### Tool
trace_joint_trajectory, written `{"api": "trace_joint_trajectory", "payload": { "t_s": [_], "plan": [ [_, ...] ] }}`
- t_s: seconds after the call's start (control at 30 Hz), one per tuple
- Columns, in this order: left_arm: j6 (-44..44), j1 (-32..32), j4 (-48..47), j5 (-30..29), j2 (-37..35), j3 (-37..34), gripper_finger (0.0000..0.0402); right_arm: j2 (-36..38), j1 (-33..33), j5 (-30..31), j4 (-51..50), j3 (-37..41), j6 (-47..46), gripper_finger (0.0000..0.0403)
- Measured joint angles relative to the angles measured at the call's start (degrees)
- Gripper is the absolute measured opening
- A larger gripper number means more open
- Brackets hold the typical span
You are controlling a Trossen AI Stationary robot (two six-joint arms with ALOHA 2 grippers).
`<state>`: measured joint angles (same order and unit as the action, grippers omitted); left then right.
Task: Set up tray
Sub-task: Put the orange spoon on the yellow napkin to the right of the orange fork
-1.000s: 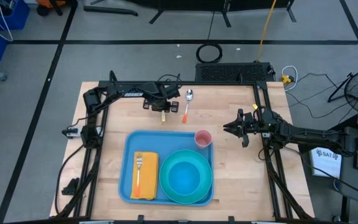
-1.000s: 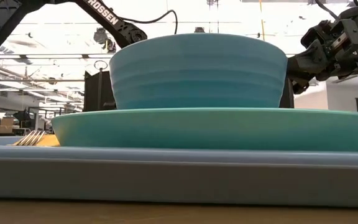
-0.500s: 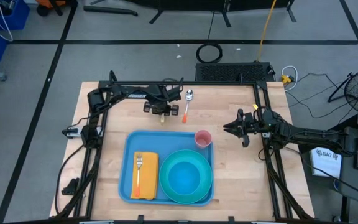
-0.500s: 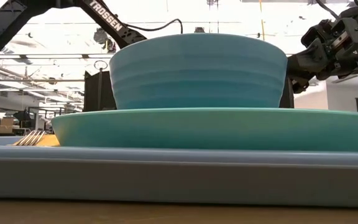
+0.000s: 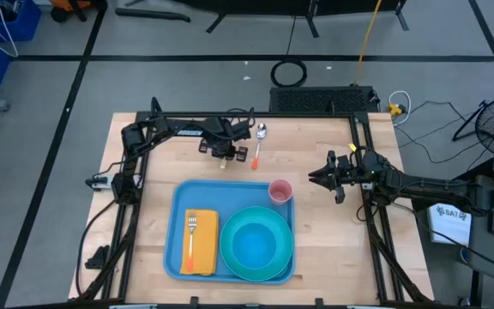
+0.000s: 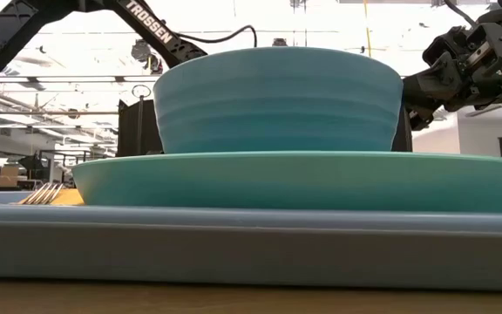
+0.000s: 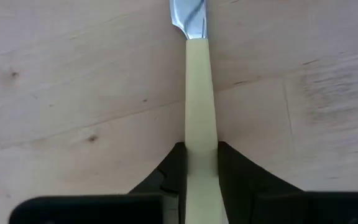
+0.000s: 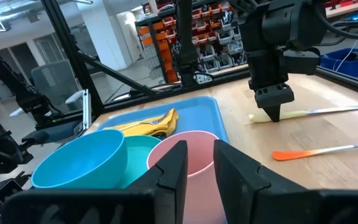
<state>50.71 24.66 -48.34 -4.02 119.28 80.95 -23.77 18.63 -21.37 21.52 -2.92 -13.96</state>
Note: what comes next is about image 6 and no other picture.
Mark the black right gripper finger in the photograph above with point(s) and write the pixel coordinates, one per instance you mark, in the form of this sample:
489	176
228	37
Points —
421	121
429	89

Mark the green plastic plate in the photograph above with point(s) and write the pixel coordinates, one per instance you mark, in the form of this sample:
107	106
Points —
303	183

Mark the blue plastic bowl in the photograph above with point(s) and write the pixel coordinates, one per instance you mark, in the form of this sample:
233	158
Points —
277	100

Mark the yellow cloth napkin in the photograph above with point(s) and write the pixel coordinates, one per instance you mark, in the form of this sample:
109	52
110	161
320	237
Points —
73	198

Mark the blue plastic serving tray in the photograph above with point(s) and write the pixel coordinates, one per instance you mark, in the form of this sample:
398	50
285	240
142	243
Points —
251	248

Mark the black partition panel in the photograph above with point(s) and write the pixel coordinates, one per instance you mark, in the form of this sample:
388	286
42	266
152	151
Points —
148	131
403	135

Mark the black ceiling spotlight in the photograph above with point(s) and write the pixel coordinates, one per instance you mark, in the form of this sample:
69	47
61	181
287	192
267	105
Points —
280	42
140	51

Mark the long ceiling light bar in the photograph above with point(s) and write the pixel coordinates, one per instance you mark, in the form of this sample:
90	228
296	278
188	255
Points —
81	79

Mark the brown cardboard box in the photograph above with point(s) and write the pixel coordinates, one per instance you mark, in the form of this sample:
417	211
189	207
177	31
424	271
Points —
4	176

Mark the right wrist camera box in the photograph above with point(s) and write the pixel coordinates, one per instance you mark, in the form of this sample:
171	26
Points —
490	43

